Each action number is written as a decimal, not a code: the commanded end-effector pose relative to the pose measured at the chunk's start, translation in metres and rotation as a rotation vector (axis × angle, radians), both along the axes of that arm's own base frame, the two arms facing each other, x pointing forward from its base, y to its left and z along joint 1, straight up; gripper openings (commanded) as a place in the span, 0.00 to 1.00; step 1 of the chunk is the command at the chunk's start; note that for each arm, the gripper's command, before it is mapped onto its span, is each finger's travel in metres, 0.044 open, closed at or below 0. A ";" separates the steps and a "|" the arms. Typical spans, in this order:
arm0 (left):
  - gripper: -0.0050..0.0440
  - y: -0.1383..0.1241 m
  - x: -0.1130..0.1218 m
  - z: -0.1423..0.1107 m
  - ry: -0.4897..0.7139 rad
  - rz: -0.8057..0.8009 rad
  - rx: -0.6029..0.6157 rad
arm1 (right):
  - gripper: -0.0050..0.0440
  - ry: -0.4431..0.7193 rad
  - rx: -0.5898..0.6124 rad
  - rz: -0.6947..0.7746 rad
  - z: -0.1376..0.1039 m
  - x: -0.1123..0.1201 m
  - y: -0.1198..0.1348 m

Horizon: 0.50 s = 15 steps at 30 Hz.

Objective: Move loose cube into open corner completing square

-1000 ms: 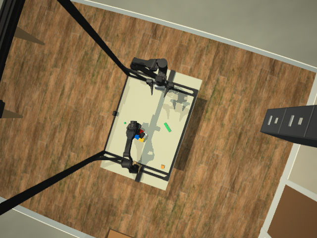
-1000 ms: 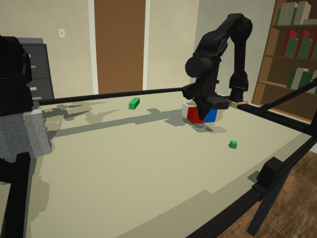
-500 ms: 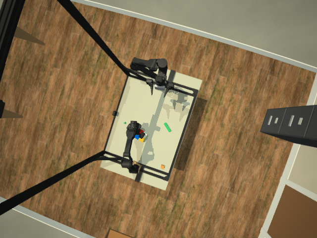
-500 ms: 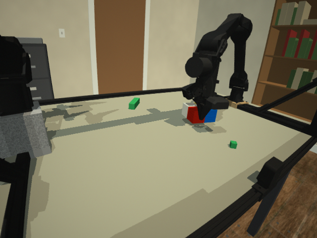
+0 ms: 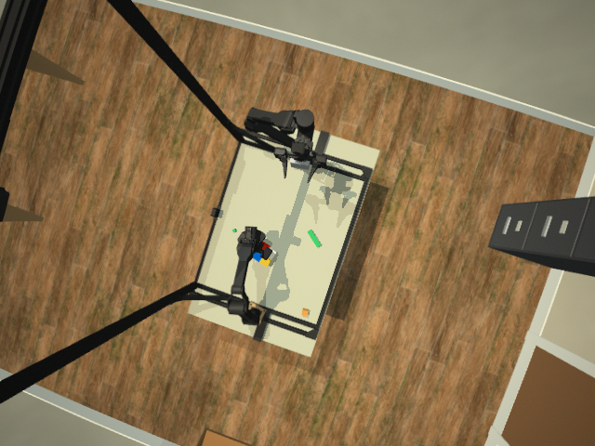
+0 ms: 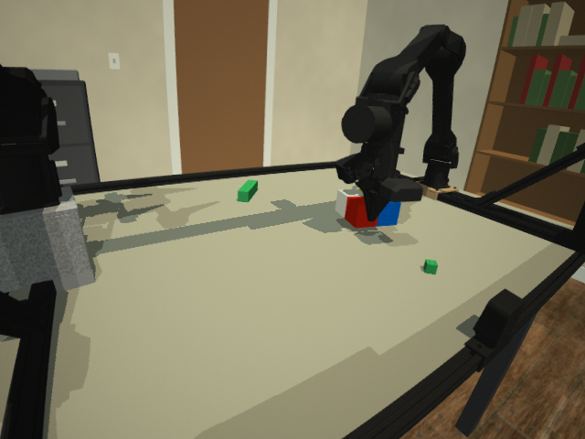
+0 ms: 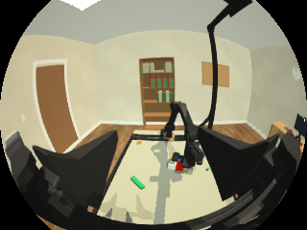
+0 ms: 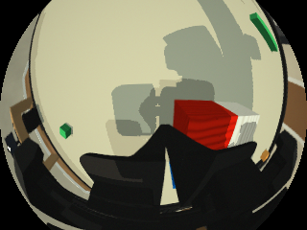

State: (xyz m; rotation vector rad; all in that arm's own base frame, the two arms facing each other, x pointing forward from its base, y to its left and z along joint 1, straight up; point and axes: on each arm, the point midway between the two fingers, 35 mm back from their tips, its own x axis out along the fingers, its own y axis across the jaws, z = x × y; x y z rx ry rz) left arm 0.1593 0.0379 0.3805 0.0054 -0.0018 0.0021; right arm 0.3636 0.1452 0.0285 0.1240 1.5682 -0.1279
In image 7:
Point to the green rectangular bar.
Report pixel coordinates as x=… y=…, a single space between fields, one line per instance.
x=137 y=182

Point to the white cube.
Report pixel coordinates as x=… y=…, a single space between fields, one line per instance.
x=172 y=165

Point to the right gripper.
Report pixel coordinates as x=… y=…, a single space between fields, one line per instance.
x=176 y=156

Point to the red cube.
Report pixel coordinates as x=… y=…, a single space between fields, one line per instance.
x=179 y=166

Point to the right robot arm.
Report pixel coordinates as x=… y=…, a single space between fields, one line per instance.
x=190 y=134

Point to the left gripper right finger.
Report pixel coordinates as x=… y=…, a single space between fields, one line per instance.
x=232 y=161

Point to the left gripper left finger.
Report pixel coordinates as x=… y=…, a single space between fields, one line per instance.
x=84 y=169

